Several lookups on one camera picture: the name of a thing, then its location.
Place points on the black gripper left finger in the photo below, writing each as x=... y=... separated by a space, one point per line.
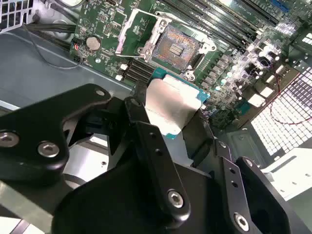
x=31 y=122

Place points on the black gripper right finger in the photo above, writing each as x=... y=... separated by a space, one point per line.
x=234 y=202

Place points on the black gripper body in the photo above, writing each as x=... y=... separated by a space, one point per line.
x=109 y=207

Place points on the silver CPU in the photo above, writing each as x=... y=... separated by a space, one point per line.
x=170 y=102

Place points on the metal socket cover frame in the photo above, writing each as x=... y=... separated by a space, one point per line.
x=123 y=37

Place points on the thin metal locking lever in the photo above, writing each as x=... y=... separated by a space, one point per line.
x=185 y=24

